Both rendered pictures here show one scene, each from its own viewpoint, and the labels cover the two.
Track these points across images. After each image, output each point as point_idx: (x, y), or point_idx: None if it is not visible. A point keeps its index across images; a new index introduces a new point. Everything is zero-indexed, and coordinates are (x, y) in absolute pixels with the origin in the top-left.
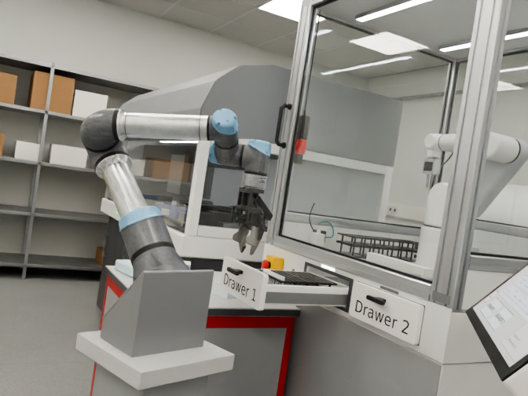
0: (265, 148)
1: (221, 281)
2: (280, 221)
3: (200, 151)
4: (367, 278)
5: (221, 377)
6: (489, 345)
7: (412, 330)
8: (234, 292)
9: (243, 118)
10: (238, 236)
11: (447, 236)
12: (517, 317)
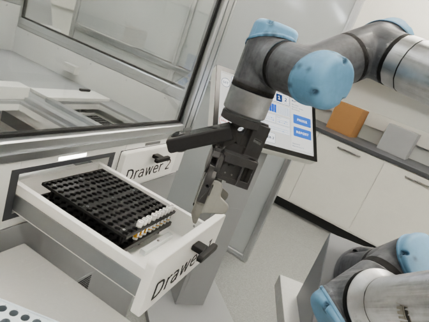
0: (276, 43)
1: (143, 306)
2: None
3: None
4: (134, 143)
5: None
6: (285, 151)
7: (172, 163)
8: (175, 281)
9: None
10: (214, 204)
11: (200, 85)
12: (278, 133)
